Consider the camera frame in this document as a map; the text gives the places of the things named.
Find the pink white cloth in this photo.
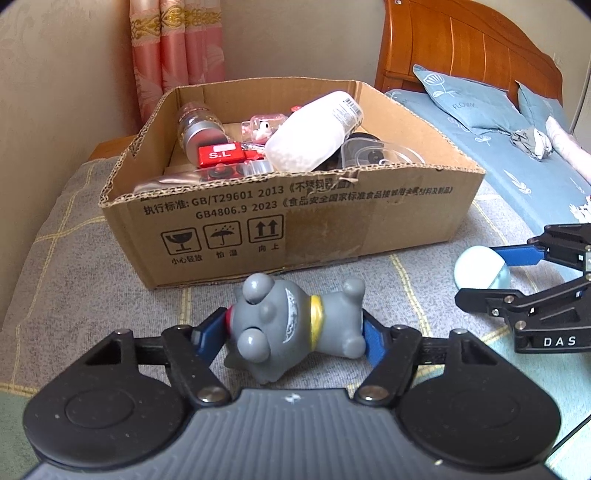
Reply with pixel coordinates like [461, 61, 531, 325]
[545, 115, 591, 183]

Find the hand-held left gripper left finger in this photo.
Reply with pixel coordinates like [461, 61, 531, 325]
[83, 310, 232, 407]

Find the pink curtain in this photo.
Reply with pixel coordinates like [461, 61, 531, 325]
[129, 0, 226, 134]

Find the small toy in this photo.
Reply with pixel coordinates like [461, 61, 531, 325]
[240, 113, 289, 144]

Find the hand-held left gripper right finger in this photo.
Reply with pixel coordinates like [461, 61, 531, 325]
[353, 311, 497, 407]

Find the clear bottle with silver cap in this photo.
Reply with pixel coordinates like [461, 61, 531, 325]
[177, 102, 229, 166]

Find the plaid blanket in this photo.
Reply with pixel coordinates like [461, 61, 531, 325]
[0, 157, 591, 462]

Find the wooden headboard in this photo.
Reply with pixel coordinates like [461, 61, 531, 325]
[374, 0, 565, 93]

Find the white plastic container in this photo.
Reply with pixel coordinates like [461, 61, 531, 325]
[264, 91, 364, 171]

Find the wooden furniture edge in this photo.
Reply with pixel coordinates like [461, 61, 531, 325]
[88, 134, 141, 162]

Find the red toy vehicle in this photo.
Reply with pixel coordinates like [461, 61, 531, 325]
[198, 142, 273, 182]

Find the brown cardboard box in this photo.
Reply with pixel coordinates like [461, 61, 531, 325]
[98, 76, 486, 291]

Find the blue patterned bed sheet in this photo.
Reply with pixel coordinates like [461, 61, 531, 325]
[385, 88, 591, 236]

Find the clear plastic container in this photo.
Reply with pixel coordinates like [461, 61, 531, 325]
[339, 133, 428, 171]

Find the grey toy figure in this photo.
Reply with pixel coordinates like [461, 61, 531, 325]
[224, 272, 368, 384]

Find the blue patterned pillow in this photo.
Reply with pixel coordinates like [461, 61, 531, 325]
[412, 64, 532, 136]
[515, 82, 571, 132]

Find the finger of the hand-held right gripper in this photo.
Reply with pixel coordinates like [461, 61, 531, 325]
[455, 272, 591, 319]
[490, 223, 591, 278]

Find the crumpled grey cloth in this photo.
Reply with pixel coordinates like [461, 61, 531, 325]
[509, 128, 555, 161]

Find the mint green oval case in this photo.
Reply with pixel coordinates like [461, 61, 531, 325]
[453, 246, 512, 291]

